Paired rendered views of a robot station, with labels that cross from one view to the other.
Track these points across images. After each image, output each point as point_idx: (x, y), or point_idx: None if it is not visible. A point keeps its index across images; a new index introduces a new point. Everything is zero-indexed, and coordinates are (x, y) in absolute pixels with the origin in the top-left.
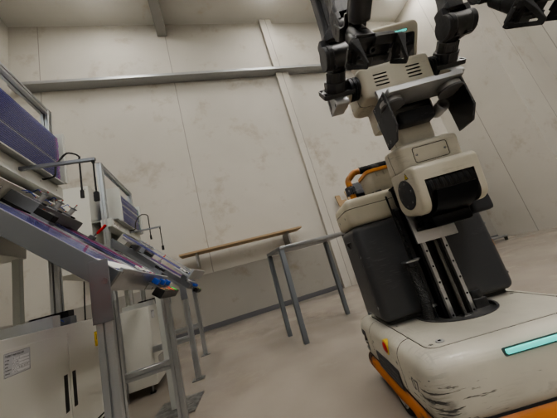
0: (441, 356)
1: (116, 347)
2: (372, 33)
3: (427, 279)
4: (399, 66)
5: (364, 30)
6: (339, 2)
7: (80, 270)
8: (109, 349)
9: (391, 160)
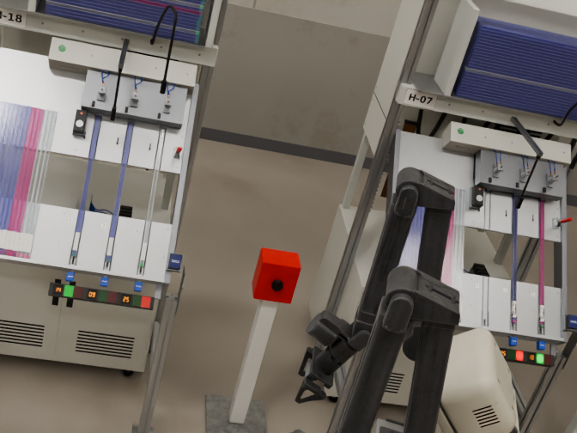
0: None
1: (359, 355)
2: (312, 359)
3: None
4: (438, 425)
5: (324, 349)
6: (361, 300)
7: None
8: (356, 353)
9: None
